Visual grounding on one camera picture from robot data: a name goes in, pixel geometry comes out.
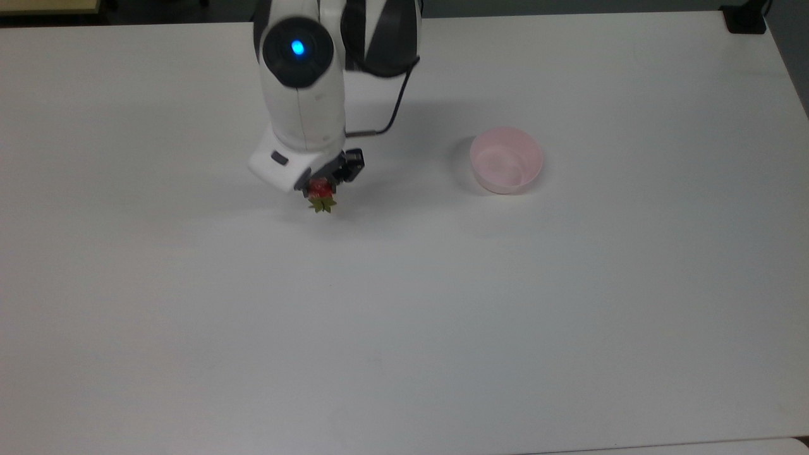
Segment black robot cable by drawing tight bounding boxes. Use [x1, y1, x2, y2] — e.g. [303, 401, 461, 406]
[344, 56, 422, 138]

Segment red strawberry with green leaves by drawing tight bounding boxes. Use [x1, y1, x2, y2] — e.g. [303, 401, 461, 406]
[307, 178, 338, 215]

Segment light wooden board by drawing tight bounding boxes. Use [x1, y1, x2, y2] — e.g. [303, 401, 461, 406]
[0, 0, 102, 15]

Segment pink plastic bowl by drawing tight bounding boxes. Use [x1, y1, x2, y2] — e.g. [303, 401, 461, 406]
[469, 126, 544, 195]

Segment black table clamp stand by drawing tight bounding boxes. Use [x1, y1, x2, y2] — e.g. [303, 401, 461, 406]
[720, 0, 770, 35]

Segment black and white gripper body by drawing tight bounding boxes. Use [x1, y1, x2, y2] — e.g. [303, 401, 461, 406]
[248, 128, 348, 194]

